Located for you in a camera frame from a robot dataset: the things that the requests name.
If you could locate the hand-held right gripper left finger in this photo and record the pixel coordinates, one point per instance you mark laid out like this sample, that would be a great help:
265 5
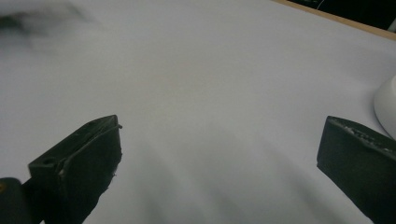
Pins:
81 168

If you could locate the white cup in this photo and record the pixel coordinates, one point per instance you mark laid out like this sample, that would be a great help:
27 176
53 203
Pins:
387 105

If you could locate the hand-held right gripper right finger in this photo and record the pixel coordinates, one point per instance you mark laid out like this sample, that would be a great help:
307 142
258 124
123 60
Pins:
358 158

